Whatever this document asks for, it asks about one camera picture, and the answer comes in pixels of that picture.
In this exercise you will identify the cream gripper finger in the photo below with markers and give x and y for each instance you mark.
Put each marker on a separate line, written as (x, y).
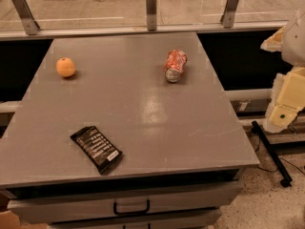
(288, 99)
(274, 42)

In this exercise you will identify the black rxbar chocolate wrapper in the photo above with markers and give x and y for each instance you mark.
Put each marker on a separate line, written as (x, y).
(102, 153)

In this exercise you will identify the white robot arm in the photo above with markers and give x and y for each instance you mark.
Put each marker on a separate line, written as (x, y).
(293, 41)

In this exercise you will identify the crushed red coke can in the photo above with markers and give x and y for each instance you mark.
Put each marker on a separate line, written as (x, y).
(174, 66)

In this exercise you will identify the black metal floor bar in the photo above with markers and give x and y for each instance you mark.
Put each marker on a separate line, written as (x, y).
(286, 178)

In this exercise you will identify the grey lower drawer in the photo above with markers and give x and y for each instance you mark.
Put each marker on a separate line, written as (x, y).
(191, 219)

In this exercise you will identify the grey drawer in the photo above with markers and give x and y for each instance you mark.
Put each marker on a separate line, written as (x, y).
(191, 219)
(99, 206)

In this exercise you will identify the orange fruit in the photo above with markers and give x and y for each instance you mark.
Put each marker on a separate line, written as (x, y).
(65, 67)

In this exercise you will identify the grey upper drawer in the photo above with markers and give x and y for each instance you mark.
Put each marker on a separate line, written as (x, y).
(99, 206)

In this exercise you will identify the cardboard box corner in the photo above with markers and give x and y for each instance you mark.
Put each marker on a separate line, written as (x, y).
(9, 220)

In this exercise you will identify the right metal railing bracket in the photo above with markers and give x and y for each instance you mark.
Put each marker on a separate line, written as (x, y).
(228, 16)

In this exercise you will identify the metal railing bracket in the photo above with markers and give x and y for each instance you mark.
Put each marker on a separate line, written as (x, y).
(151, 15)
(228, 16)
(29, 24)

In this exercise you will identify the middle metal railing bracket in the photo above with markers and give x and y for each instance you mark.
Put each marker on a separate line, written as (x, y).
(151, 15)

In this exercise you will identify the black drawer handle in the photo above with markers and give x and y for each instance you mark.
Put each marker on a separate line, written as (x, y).
(131, 209)

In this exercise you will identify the left metal railing bracket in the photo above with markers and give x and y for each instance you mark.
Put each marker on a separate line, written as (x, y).
(29, 24)

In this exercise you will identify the white horizontal rail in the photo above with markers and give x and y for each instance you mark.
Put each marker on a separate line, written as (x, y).
(198, 28)

